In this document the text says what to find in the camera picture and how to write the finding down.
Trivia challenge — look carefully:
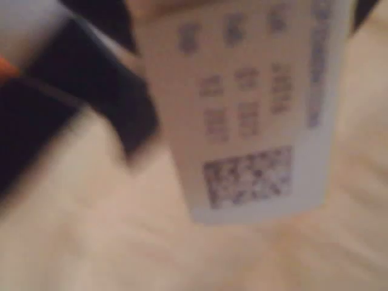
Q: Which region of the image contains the white card with QR code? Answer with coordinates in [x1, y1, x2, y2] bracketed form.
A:
[132, 0, 348, 227]

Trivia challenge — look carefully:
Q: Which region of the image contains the beige wrinkled table cloth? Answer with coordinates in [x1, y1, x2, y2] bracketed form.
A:
[0, 0, 388, 291]

